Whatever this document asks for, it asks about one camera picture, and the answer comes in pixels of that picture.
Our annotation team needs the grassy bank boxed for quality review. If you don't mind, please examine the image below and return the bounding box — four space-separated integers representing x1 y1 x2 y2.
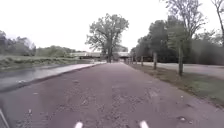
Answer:
0 54 91 70

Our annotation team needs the canal water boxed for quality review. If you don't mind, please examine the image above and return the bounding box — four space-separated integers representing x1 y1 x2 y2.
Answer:
0 63 88 88

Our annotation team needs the row of trees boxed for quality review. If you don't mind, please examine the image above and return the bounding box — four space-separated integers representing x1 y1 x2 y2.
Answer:
129 0 224 77

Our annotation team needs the tall broad tree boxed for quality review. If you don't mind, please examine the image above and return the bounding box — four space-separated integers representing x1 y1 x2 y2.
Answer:
84 13 130 64

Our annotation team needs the pale stone kerb strip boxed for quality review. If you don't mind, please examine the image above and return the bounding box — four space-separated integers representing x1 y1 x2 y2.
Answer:
0 62 106 93

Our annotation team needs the low bridge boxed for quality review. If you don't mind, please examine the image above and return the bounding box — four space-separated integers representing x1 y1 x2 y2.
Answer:
69 51 132 61

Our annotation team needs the robot's own part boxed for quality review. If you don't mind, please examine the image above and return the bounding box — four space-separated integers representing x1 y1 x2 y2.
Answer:
138 120 150 128
73 121 84 128

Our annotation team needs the wood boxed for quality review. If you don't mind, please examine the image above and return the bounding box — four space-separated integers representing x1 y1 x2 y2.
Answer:
0 29 83 58

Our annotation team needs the grass verge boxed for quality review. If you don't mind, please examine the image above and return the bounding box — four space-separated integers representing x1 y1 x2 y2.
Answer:
128 62 224 108

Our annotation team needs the grey road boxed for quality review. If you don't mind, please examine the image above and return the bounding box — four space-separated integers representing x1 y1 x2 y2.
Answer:
143 61 224 80

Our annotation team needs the reddish asphalt path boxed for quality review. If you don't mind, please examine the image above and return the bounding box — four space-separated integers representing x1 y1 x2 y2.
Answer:
0 62 224 128

